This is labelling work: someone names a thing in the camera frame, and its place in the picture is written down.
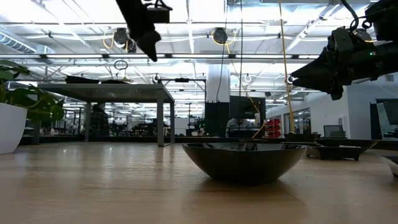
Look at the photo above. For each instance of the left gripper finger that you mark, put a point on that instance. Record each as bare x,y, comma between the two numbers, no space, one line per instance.
150,43

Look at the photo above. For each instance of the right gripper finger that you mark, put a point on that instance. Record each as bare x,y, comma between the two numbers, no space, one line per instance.
320,84
317,70

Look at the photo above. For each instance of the black wavy-edged square plate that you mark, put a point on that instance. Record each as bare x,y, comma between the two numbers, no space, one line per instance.
82,80
301,137

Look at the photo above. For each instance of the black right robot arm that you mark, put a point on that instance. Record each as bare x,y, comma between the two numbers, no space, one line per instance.
385,18

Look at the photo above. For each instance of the grey monitor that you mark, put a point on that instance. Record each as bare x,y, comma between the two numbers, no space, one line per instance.
334,131

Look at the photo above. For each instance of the grey perforated metal shelf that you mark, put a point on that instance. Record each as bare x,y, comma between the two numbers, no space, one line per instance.
124,93

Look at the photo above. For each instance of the red bin stack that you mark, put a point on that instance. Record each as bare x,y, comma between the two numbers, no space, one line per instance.
273,127

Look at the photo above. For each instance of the large black monitor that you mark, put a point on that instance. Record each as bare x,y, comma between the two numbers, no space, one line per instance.
245,107

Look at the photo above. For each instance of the person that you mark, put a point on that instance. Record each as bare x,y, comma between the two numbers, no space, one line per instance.
99,119
239,124

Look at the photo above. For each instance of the tall black cabinet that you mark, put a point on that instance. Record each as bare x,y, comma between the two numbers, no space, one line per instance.
216,119

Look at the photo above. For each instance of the green plant in white pot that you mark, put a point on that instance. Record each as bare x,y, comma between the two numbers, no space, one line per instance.
12,130

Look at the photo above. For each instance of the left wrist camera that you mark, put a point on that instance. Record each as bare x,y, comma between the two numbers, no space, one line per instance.
160,15

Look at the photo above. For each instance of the black aluminium table frame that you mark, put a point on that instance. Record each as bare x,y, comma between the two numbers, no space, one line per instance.
124,139

